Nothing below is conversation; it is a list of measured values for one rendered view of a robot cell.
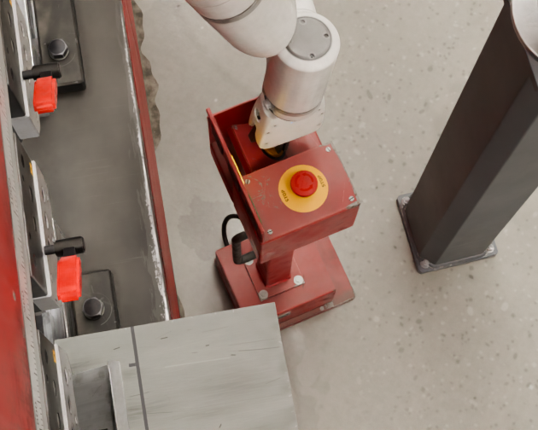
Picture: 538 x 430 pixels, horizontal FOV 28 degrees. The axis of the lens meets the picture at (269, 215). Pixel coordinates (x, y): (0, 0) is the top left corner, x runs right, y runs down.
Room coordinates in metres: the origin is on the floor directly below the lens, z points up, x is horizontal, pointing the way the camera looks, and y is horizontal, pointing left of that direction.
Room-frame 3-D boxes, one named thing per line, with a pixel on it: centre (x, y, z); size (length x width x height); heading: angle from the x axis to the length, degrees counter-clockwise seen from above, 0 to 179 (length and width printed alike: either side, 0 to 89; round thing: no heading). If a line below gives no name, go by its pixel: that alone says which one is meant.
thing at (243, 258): (0.50, 0.03, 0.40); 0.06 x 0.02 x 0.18; 117
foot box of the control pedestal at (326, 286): (0.54, -0.04, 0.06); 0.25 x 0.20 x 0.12; 117
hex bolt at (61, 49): (0.62, 0.30, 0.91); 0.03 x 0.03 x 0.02
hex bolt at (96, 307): (0.27, 0.21, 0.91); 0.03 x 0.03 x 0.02
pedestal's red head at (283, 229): (0.52, -0.02, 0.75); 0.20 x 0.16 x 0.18; 27
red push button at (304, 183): (0.49, -0.05, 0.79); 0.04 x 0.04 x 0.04
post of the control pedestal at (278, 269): (0.52, -0.02, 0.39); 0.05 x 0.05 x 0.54; 27
